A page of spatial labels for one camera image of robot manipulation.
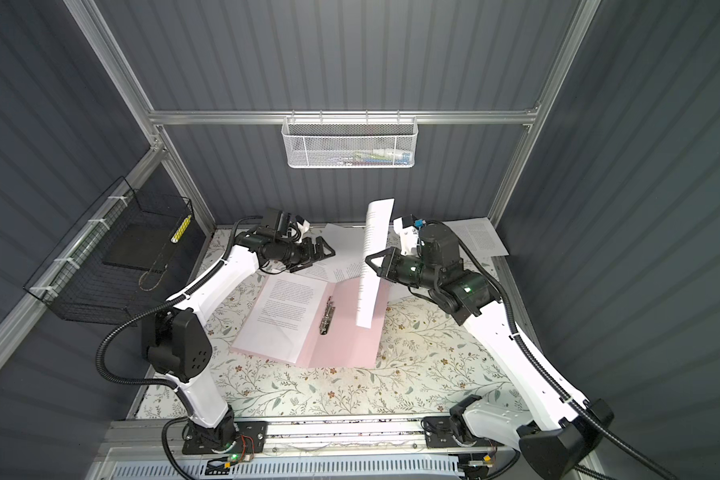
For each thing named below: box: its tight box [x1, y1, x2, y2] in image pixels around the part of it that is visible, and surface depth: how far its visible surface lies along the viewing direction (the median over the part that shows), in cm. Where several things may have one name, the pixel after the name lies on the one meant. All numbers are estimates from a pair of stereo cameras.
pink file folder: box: [231, 277, 387, 369], surface depth 90 cm
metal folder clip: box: [319, 296, 336, 335], surface depth 95 cm
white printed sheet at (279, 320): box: [231, 275, 328, 364], surface depth 98 cm
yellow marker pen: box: [170, 214, 192, 244], surface depth 83 cm
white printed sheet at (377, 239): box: [356, 198, 394, 329], surface depth 67 cm
